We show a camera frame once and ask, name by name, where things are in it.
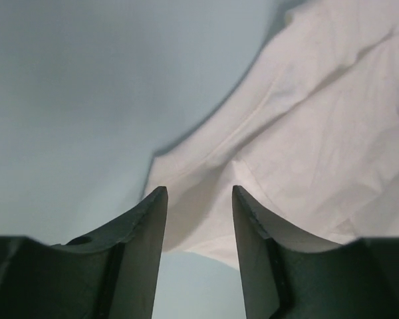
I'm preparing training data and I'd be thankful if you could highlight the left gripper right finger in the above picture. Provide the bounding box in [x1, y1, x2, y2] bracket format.
[232, 186, 399, 318]

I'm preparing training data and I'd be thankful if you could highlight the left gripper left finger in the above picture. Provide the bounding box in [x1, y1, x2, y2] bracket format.
[0, 187, 168, 318]

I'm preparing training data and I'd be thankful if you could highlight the white t shirt red print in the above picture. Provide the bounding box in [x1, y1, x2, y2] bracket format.
[146, 1, 399, 267]

